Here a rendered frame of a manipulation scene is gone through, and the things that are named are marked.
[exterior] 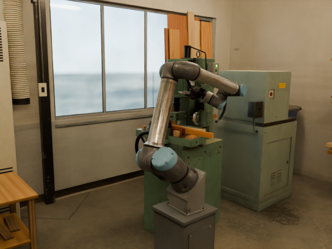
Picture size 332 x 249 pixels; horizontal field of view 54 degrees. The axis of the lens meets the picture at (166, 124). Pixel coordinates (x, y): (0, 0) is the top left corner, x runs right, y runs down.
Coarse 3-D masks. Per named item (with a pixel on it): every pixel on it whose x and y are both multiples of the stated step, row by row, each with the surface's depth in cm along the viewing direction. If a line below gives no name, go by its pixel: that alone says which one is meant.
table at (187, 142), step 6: (138, 132) 285; (168, 138) 263; (174, 138) 259; (180, 138) 255; (186, 138) 253; (198, 138) 256; (204, 138) 262; (180, 144) 256; (186, 144) 252; (192, 144) 251; (198, 144) 257
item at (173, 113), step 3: (180, 111) 279; (183, 111) 279; (171, 114) 273; (174, 114) 271; (177, 114) 271; (180, 114) 274; (183, 114) 278; (171, 117) 273; (174, 117) 271; (177, 117) 272; (180, 117) 275; (183, 117) 278; (171, 120) 274; (174, 120) 271; (177, 120) 272; (180, 120) 276
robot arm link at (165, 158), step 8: (160, 152) 198; (168, 152) 194; (152, 160) 197; (160, 160) 193; (168, 160) 190; (176, 160) 193; (152, 168) 202; (160, 168) 192; (168, 168) 191; (176, 168) 193; (184, 168) 198; (168, 176) 196; (176, 176) 196
